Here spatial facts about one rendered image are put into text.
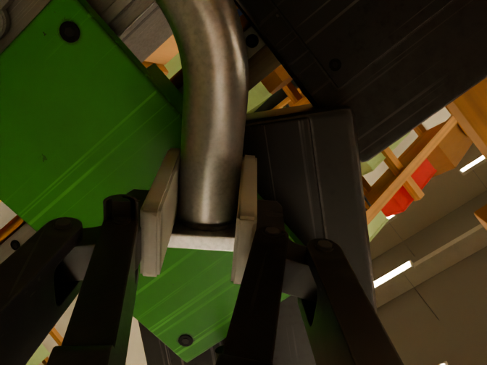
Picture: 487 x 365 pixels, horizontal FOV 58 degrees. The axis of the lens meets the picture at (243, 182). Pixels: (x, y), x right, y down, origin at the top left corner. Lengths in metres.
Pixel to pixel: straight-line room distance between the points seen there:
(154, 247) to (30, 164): 0.12
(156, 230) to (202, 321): 0.14
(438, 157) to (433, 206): 5.52
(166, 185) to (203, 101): 0.04
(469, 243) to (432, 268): 0.69
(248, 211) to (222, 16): 0.08
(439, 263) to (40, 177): 7.73
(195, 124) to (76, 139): 0.08
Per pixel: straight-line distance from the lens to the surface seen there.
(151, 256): 0.17
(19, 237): 0.45
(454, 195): 9.77
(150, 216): 0.16
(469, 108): 1.04
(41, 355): 6.69
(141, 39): 0.86
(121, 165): 0.25
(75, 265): 0.16
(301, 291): 0.16
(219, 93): 0.19
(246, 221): 0.16
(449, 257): 7.88
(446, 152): 4.26
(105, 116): 0.24
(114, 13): 0.25
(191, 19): 0.19
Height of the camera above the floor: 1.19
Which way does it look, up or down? 2 degrees up
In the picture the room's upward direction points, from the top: 142 degrees clockwise
